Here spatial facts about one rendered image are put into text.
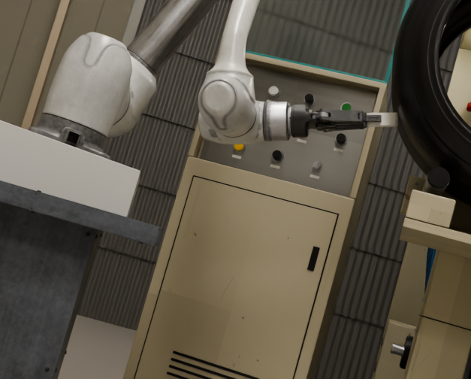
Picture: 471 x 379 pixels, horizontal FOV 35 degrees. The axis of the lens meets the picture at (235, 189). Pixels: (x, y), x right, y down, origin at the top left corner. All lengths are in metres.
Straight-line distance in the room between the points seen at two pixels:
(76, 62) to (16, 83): 3.34
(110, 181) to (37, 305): 0.30
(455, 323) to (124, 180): 0.88
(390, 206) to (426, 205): 3.57
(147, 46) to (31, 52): 3.17
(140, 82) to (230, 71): 0.38
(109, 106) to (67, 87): 0.10
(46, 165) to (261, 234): 0.92
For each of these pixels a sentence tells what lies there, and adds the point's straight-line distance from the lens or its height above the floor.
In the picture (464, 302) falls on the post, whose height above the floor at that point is 0.68.
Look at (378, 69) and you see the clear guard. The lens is 2.39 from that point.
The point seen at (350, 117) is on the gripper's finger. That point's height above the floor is 0.99.
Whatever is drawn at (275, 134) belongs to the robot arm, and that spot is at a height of 0.92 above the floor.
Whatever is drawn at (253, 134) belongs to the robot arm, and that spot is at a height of 0.91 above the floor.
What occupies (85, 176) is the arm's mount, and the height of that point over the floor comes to 0.71.
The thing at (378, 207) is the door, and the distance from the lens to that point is 5.08.
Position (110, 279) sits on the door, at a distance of 4.83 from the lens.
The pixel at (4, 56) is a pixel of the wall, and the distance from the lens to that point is 5.06.
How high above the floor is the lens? 0.64
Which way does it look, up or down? 5 degrees up
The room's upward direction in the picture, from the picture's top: 16 degrees clockwise
